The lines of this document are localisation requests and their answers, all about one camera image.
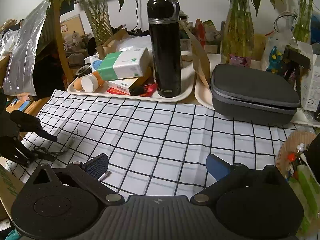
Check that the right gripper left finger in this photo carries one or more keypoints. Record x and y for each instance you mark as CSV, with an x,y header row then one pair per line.
x,y
86,176

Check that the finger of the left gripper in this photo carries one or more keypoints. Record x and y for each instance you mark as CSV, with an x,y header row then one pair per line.
x,y
28,123
42,153

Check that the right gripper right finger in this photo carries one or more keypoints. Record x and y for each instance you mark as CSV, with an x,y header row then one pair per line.
x,y
227,176

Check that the cardboard box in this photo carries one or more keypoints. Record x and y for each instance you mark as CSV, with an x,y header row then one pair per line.
x,y
10,187

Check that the checkered white tablecloth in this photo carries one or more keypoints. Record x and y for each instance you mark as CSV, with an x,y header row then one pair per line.
x,y
153,148

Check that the white cap orange bottle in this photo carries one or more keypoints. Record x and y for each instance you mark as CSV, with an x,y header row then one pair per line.
x,y
89,83

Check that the pink woven basket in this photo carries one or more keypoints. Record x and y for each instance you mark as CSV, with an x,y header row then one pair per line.
x,y
301,147

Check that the silver plastic sheet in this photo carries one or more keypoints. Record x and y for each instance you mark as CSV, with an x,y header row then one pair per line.
x,y
19,74

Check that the black tape roll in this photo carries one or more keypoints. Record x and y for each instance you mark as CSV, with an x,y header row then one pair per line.
x,y
82,71

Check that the grey zippered hard case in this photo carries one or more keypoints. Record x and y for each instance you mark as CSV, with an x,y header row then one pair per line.
x,y
253,95

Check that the red white flat box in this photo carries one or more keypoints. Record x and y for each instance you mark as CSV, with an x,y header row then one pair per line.
x,y
127,86

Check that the cream plastic tray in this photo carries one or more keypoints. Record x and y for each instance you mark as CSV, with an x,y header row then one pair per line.
x,y
140,88

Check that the brown paper bag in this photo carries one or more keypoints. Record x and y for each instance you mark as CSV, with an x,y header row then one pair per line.
x,y
201,63

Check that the green white tissue pack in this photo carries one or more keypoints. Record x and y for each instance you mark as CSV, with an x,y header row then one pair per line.
x,y
124,64

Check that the white product box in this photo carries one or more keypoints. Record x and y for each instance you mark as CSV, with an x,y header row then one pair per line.
x,y
310,81

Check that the glass vase bamboo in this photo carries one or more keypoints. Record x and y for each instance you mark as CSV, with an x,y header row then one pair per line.
x,y
237,42
302,28

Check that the black small tripod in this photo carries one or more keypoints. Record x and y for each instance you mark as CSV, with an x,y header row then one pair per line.
x,y
296,65

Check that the glass vase with bamboo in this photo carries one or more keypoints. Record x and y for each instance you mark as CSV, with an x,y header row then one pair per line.
x,y
97,12

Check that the black thermos bottle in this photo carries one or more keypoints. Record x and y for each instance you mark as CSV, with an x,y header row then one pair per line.
x,y
166,49

